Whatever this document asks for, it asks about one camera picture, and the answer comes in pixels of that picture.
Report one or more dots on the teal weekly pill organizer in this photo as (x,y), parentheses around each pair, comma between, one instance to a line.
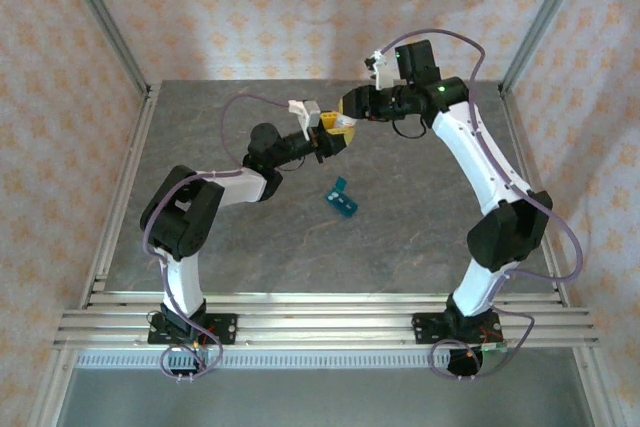
(342,204)

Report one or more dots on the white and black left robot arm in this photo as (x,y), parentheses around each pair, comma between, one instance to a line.
(235,187)

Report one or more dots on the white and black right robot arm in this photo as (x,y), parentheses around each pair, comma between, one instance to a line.
(470,147)

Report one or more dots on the patterned backdrop cloth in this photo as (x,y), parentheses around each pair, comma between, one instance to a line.
(320,7)

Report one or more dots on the grey metal panel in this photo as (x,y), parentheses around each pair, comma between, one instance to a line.
(320,397)

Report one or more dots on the small silver controller board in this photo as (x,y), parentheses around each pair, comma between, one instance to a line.
(495,357)

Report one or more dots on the aluminium side rail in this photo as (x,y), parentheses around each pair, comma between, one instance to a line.
(120,197)
(516,132)

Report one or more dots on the aluminium frame post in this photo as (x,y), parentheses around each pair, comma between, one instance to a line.
(102,14)
(547,12)

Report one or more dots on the aluminium mounting rail beam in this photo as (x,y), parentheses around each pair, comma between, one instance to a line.
(325,327)

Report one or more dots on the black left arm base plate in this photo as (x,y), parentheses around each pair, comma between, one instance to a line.
(225,329)

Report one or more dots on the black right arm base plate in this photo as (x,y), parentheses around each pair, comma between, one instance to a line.
(425,329)

